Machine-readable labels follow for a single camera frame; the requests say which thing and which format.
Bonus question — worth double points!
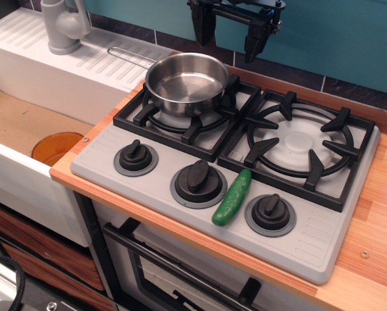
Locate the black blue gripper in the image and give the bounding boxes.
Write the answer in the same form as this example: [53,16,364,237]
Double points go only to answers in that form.
[187,0,282,63]

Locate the stainless steel saucepan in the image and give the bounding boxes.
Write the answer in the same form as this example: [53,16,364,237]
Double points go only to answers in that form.
[107,47,230,117]

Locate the black left stove knob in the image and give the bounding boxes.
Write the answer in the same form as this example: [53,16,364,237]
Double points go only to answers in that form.
[113,139,159,178]

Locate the black stove knob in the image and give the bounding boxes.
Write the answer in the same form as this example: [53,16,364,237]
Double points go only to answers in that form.
[245,194,297,238]
[113,139,159,178]
[170,160,228,209]

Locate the black middle stove knob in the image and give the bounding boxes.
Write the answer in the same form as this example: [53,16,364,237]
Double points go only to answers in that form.
[170,160,228,209]

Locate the green toy pickle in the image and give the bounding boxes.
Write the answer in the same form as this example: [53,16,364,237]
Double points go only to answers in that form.
[212,169,252,226]

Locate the grey toy stove top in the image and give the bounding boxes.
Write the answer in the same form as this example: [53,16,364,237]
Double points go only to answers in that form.
[69,73,381,286]

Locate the black right stove knob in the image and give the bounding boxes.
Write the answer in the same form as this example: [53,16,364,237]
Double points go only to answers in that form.
[245,194,297,238]

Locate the black left burner grate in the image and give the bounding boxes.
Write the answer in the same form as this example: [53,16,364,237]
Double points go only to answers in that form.
[113,75,262,162]

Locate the black burner grate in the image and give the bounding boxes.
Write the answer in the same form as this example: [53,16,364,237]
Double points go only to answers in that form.
[217,90,381,212]
[113,75,262,162]

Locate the black right burner grate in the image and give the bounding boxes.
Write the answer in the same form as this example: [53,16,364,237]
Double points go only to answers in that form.
[217,90,381,212]

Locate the grey toy faucet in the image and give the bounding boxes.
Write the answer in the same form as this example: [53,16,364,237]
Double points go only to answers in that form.
[41,0,91,55]

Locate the white toy sink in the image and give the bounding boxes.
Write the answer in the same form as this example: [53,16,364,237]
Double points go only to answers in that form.
[0,8,170,247]

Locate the orange plastic plate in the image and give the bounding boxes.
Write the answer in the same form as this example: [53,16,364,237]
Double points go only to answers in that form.
[31,132,83,167]

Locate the wood grain drawer front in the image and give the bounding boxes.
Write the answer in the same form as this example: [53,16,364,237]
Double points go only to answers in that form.
[0,203,113,310]

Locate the oven door with black handle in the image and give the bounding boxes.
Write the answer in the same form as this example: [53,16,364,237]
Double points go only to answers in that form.
[102,218,320,310]

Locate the black braided cable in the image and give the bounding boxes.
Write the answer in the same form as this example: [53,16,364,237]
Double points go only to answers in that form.
[0,254,27,311]

